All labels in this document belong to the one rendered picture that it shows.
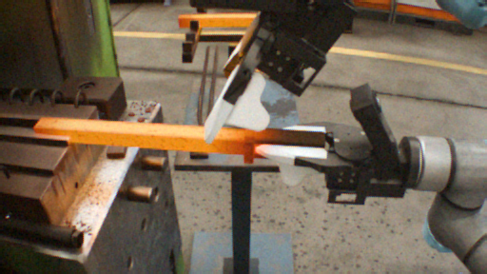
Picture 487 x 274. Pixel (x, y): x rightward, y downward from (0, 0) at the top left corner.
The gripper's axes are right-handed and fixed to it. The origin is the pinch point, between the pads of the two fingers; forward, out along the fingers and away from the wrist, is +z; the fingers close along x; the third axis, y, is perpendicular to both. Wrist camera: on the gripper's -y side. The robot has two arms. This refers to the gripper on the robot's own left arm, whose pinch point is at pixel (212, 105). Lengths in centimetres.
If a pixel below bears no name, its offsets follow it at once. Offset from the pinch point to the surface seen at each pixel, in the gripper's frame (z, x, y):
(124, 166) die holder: 19.7, 2.6, -6.5
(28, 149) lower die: 18.9, -4.3, -20.4
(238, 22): 6.2, 43.8, 0.8
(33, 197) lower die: 17.2, -12.2, -15.3
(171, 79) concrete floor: 125, 192, -7
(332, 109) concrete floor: 73, 167, 86
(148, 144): 9.4, -1.4, -4.7
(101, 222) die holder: 19.8, -9.0, -5.9
